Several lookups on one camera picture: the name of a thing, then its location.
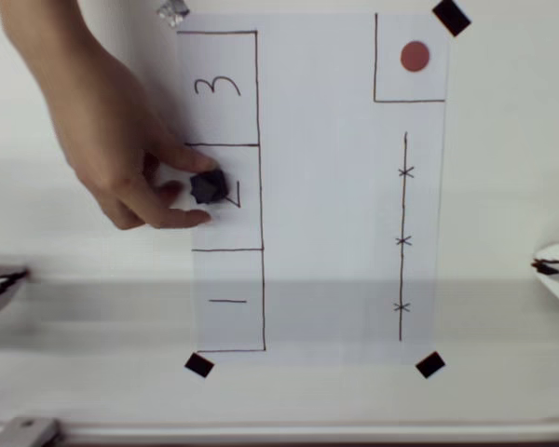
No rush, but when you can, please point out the black cube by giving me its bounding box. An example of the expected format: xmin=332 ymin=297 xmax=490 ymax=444
xmin=189 ymin=168 xmax=229 ymax=206

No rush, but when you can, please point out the bare human forearm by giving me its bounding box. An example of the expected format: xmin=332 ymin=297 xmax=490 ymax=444
xmin=0 ymin=0 xmax=107 ymax=76

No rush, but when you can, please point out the bare human hand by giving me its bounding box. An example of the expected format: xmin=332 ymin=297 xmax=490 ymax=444
xmin=30 ymin=50 xmax=219 ymax=232

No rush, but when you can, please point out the black tape square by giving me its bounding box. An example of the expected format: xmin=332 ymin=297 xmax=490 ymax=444
xmin=415 ymin=350 xmax=447 ymax=380
xmin=431 ymin=0 xmax=472 ymax=38
xmin=184 ymin=352 xmax=215 ymax=379

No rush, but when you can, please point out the red round sticker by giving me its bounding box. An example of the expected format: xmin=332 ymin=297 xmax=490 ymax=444
xmin=399 ymin=40 xmax=431 ymax=74

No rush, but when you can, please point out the white paper sheet with markings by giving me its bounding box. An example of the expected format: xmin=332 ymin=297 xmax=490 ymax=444
xmin=175 ymin=11 xmax=452 ymax=369

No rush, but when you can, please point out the grey tape piece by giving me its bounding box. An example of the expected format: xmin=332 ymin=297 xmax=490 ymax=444
xmin=157 ymin=0 xmax=191 ymax=30

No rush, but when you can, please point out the dark grey flat device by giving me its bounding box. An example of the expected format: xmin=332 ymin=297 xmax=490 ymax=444
xmin=0 ymin=263 xmax=32 ymax=327

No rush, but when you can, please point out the grey metal rail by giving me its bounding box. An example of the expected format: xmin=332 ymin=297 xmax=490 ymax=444
xmin=0 ymin=421 xmax=559 ymax=446

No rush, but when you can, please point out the grey metal bracket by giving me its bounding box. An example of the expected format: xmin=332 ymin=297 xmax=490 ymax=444
xmin=0 ymin=416 xmax=64 ymax=447

